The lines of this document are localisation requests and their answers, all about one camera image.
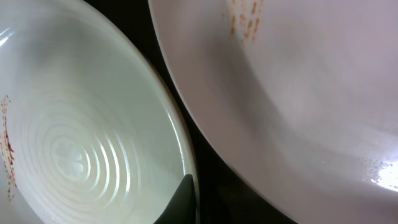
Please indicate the brown serving tray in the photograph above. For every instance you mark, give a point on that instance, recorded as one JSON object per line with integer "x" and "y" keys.
{"x": 224, "y": 197}

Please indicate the pink plate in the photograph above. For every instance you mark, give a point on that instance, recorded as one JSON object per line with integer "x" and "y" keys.
{"x": 298, "y": 97}

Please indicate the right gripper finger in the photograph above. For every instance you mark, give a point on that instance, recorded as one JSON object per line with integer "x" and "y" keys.
{"x": 182, "y": 206}

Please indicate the cream white plate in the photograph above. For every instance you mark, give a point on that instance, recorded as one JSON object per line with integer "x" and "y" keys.
{"x": 89, "y": 131}

